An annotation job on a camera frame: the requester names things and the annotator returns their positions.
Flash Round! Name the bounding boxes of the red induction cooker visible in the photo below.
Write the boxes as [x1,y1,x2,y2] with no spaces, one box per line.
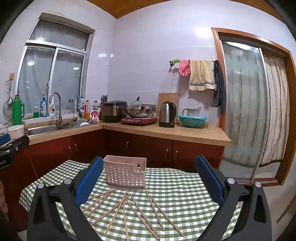
[121,116,158,126]

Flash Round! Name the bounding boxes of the steel electric kettle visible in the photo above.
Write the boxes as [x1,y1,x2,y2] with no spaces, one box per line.
[159,101,177,128]

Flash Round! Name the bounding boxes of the dishes in sink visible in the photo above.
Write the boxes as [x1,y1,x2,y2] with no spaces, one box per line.
[74,118,90,127]

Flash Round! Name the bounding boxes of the pink and white pouch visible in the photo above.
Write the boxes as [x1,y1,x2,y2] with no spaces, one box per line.
[90,108,101,122]

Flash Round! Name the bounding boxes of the teal plastic colander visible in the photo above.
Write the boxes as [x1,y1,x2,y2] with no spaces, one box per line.
[178,115,207,128]

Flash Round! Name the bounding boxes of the wooden door frame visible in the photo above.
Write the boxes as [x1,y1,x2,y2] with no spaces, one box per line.
[211,28,296,186]

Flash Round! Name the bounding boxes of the metal wire strainer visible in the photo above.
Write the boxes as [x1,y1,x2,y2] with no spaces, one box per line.
[3,97,13,120]

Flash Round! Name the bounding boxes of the frosted glass sliding door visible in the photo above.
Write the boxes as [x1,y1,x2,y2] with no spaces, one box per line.
[220,40,270,181]

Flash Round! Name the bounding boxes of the beige striped towel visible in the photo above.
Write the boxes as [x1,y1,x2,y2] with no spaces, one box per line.
[188,60,216,91]

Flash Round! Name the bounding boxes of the metal wall towel rail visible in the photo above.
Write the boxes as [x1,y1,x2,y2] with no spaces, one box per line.
[169,59,219,70]

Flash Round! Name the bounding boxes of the green plastic thermos jug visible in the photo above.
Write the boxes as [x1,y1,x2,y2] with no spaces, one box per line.
[11,95,25,127]

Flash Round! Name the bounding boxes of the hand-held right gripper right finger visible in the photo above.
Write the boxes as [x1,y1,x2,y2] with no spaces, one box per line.
[195,155,273,241]

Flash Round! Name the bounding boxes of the dark rice cooker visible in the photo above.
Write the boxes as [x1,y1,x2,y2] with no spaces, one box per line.
[102,100,128,123]

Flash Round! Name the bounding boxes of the spread of wooden chopsticks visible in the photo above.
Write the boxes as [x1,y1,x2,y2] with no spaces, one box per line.
[82,188,185,241]

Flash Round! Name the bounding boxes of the striped beige curtain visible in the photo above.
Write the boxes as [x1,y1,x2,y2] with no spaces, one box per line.
[259,56,289,165]

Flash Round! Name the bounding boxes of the green checkered tablecloth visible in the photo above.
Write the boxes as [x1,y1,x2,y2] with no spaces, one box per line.
[18,159,242,241]

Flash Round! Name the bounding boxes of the white ceramic bowl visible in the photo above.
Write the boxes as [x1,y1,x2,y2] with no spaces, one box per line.
[7,125,25,140]

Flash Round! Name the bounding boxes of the pink perforated plastic utensil basket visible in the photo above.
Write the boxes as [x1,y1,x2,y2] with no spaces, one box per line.
[103,155,147,190]

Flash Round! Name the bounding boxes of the stainless steel sink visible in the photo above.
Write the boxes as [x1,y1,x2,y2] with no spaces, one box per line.
[25,120,100,137]

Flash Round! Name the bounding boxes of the dark grey hanging cloth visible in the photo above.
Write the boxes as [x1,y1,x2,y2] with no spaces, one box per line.
[211,60,226,114]

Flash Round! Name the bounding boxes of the white spray cleaner bottle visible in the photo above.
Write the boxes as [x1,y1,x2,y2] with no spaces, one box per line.
[48,95,56,116]

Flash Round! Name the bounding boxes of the aluminium sliding window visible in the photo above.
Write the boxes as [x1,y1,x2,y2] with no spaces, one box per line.
[17,13,96,116]

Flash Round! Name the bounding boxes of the steel wok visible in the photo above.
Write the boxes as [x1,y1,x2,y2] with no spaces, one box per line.
[124,105,158,118]

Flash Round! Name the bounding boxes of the white jug with green handle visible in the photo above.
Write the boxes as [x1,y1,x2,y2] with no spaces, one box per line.
[181,107,201,117]

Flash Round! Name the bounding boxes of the blue dish soap bottle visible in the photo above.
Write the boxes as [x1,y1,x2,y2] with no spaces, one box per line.
[40,94,48,117]

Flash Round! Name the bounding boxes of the white translucent plastic container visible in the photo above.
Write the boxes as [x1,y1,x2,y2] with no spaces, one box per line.
[208,106,218,130]

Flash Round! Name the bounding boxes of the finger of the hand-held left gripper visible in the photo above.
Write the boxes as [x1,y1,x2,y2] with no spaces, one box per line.
[0,134,11,147]
[9,136,30,154]

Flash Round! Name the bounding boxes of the steel kitchen faucet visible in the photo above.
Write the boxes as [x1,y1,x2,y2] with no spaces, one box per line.
[49,92,63,126]

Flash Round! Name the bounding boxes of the wooden cutting board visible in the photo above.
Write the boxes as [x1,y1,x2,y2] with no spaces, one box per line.
[158,93,179,123]

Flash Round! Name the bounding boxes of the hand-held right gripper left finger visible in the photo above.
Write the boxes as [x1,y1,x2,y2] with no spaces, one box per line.
[27,156,104,241]

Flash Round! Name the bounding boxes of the beige kitchen countertop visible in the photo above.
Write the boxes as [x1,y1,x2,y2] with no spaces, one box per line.
[25,120,232,146]

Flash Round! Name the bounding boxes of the pink rubber gloves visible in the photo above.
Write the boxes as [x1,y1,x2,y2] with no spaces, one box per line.
[179,60,191,77]

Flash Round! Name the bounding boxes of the red-brown kitchen cabinets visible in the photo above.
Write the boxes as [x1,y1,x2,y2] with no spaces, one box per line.
[0,128,225,209]

